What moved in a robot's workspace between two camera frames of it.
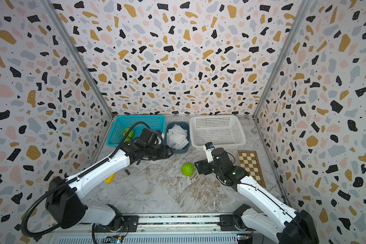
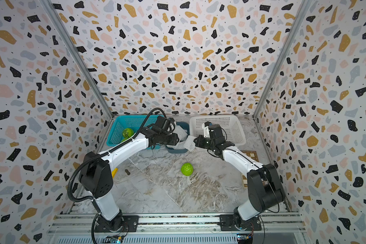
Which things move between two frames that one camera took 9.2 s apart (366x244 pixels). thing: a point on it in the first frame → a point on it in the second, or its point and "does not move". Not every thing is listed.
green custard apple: x=130 y=135 does not move
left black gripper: x=166 y=153 → x=175 y=140
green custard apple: x=187 y=169 does not move
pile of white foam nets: x=177 y=136 does not move
